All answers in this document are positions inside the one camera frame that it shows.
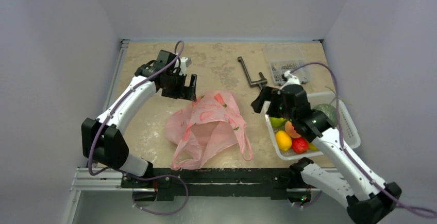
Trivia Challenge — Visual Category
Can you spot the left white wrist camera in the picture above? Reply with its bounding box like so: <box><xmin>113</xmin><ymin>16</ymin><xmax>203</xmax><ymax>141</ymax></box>
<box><xmin>176</xmin><ymin>57</ymin><xmax>192</xmax><ymax>75</ymax></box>

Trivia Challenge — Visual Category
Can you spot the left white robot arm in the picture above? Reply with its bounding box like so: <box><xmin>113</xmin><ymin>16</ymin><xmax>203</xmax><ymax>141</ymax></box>
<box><xmin>81</xmin><ymin>50</ymin><xmax>197</xmax><ymax>187</ymax></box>

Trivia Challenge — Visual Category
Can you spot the white plastic basket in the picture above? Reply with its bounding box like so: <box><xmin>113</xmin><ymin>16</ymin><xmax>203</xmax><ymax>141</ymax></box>
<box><xmin>262</xmin><ymin>91</ymin><xmax>361</xmax><ymax>161</ymax></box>

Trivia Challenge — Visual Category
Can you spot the pink plastic bag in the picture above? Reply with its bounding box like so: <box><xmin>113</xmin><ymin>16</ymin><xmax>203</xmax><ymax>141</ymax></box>
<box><xmin>164</xmin><ymin>91</ymin><xmax>253</xmax><ymax>170</ymax></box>

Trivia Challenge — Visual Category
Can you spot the peach fake fruit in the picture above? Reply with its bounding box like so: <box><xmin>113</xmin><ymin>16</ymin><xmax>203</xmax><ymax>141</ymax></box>
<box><xmin>284</xmin><ymin>121</ymin><xmax>301</xmax><ymax>139</ymax></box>

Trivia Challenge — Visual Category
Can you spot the green fake melon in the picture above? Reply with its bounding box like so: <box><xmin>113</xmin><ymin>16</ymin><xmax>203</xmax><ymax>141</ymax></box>
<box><xmin>313</xmin><ymin>104</ymin><xmax>338</xmax><ymax>126</ymax></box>

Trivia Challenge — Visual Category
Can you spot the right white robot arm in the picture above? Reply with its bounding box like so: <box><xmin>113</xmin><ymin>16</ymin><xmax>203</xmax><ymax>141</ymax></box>
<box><xmin>251</xmin><ymin>84</ymin><xmax>401</xmax><ymax>223</ymax></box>

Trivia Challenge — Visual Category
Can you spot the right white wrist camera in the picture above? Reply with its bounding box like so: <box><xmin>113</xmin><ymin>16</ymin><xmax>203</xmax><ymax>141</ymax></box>
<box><xmin>280</xmin><ymin>70</ymin><xmax>301</xmax><ymax>89</ymax></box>

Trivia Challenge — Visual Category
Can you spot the clear plastic screw box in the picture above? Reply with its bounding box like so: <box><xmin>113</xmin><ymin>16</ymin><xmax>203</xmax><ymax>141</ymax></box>
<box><xmin>263</xmin><ymin>43</ymin><xmax>308</xmax><ymax>85</ymax></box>

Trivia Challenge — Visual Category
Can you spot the green fake lime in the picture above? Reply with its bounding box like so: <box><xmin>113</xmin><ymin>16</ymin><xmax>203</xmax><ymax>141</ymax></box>
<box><xmin>269</xmin><ymin>117</ymin><xmax>288</xmax><ymax>128</ymax></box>

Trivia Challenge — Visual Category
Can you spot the yellow fake starfruit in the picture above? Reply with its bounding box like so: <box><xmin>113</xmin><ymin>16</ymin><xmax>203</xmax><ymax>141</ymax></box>
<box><xmin>308</xmin><ymin>143</ymin><xmax>319</xmax><ymax>151</ymax></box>

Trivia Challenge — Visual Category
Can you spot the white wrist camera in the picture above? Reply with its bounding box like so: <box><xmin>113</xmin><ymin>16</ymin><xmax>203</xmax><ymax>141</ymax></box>
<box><xmin>280</xmin><ymin>70</ymin><xmax>301</xmax><ymax>89</ymax></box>
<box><xmin>176</xmin><ymin>57</ymin><xmax>192</xmax><ymax>75</ymax></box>

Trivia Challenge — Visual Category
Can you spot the black metal base rail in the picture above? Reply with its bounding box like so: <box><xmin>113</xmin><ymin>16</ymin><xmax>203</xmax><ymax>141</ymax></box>
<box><xmin>121</xmin><ymin>168</ymin><xmax>316</xmax><ymax>204</ymax></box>

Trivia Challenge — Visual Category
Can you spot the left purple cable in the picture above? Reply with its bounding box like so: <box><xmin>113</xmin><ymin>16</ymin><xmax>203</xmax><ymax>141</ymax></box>
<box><xmin>88</xmin><ymin>40</ymin><xmax>189</xmax><ymax>216</ymax></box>

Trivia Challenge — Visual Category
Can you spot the yellow fake lemon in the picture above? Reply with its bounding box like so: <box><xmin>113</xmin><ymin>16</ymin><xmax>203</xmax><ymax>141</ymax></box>
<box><xmin>275</xmin><ymin>130</ymin><xmax>292</xmax><ymax>151</ymax></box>

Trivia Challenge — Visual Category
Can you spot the aluminium frame rail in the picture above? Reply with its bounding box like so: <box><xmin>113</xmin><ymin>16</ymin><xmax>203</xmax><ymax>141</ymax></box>
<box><xmin>71</xmin><ymin>39</ymin><xmax>372</xmax><ymax>192</ymax></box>

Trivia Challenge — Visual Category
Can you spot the red fake strawberry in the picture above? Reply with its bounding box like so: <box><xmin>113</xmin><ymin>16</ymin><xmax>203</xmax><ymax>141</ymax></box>
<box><xmin>292</xmin><ymin>137</ymin><xmax>309</xmax><ymax>154</ymax></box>

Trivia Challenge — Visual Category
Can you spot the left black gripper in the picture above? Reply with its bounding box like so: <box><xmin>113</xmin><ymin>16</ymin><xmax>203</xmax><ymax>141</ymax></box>
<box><xmin>162</xmin><ymin>71</ymin><xmax>196</xmax><ymax>102</ymax></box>

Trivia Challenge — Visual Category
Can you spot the black metal crank handle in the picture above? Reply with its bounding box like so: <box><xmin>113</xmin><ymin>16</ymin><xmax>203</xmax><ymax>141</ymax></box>
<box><xmin>237</xmin><ymin>56</ymin><xmax>268</xmax><ymax>92</ymax></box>

